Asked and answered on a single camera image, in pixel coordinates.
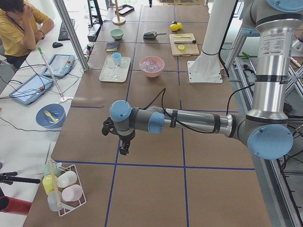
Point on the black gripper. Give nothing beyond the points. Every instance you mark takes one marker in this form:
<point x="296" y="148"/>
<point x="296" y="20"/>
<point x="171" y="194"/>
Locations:
<point x="125" y="137"/>

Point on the metal ice scoop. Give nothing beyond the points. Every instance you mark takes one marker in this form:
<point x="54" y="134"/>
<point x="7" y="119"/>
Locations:
<point x="152" y="35"/>

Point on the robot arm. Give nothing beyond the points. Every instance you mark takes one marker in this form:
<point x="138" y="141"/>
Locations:
<point x="264" y="128"/>

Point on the white plastic cup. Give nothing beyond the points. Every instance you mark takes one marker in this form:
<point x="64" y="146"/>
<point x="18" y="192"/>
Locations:
<point x="66" y="179"/>

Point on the pink plastic cup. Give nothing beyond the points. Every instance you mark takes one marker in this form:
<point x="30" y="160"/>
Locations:
<point x="72" y="193"/>

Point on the yellow plastic cup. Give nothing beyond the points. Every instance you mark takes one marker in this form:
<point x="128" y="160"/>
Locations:
<point x="48" y="184"/>

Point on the clear ice cubes pile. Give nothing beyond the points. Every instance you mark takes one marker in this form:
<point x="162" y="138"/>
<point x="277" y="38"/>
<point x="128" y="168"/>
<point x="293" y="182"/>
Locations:
<point x="151" y="66"/>

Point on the blue plastic cup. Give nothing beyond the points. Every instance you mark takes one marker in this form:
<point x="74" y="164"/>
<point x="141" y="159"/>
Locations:
<point x="116" y="58"/>

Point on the cream bear tray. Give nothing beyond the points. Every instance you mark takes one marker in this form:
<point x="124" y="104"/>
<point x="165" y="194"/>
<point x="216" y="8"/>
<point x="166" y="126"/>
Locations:
<point x="121" y="71"/>

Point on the blue bowl on desk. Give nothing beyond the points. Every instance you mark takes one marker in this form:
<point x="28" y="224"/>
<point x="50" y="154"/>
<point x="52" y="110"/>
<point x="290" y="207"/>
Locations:
<point x="57" y="111"/>

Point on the yellow plastic fork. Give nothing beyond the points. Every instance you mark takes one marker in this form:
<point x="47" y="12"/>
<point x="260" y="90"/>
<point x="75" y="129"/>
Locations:
<point x="47" y="113"/>

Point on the clear wine glass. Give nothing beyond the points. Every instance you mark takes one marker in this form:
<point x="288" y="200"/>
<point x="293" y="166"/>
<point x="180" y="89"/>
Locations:
<point x="111" y="65"/>

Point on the pink bowl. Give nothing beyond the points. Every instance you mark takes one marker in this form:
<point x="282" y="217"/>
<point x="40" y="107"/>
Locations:
<point x="155" y="58"/>

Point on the grey folded cloth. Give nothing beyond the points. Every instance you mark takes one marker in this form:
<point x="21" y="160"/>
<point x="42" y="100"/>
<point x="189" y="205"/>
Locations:
<point x="112" y="47"/>

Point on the far blue teach pendant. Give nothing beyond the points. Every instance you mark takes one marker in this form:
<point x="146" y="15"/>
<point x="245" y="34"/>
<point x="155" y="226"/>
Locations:
<point x="61" y="64"/>

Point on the blue teach pendant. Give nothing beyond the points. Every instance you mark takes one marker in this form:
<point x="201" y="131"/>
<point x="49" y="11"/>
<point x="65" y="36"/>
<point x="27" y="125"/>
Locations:
<point x="61" y="64"/>
<point x="31" y="89"/>

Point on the near blue teach pendant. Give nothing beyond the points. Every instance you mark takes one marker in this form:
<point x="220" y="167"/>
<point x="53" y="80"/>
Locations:
<point x="31" y="89"/>

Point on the wooden cutting board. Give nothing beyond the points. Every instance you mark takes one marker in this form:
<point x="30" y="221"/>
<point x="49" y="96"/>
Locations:
<point x="190" y="49"/>

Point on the mint green bowl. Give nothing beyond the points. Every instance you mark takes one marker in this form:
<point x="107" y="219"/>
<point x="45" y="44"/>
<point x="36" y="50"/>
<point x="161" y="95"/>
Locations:
<point x="117" y="34"/>

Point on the half lemon slice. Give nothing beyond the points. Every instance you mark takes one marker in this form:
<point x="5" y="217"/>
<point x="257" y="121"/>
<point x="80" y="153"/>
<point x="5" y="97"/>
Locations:
<point x="181" y="47"/>

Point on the black tripod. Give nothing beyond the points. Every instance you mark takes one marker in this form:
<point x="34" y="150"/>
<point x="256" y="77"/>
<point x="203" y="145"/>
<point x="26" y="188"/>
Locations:
<point x="11" y="177"/>

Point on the yellow plastic knife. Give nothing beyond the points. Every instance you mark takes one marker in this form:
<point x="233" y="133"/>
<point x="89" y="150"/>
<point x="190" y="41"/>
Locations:
<point x="182" y="36"/>

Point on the black computer mouse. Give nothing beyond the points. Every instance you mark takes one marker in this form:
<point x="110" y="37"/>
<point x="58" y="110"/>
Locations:
<point x="57" y="44"/>

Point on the steel muddler black tip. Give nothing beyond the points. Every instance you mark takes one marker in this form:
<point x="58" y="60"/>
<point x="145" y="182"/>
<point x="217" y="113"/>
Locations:
<point x="185" y="42"/>

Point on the black keyboard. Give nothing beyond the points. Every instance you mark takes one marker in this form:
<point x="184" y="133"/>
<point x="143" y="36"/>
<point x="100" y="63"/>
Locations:
<point x="63" y="33"/>

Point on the round wooden stand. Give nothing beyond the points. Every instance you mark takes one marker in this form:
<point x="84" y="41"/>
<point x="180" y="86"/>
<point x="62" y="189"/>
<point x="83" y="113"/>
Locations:
<point x="118" y="19"/>

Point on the red cylinder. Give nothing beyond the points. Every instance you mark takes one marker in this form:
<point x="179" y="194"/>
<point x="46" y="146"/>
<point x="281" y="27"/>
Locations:
<point x="14" y="206"/>

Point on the front yellow lemon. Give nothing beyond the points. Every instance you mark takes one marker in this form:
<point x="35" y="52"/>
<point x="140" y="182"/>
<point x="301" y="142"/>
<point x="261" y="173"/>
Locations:
<point x="174" y="27"/>

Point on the yellow lemon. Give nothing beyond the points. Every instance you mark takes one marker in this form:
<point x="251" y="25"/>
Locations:
<point x="174" y="27"/>
<point x="179" y="24"/>

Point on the upper yellow lemon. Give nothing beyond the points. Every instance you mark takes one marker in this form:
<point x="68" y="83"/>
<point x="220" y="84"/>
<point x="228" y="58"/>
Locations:
<point x="179" y="24"/>

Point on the person in yellow shirt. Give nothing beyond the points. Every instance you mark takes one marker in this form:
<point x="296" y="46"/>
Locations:
<point x="22" y="26"/>

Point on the white wire cup rack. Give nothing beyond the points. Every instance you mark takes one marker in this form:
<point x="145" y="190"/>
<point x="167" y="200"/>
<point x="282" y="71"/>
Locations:
<point x="54" y="199"/>

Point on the aluminium frame post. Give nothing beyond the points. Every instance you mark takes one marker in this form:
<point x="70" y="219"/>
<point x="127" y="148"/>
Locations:
<point x="72" y="34"/>

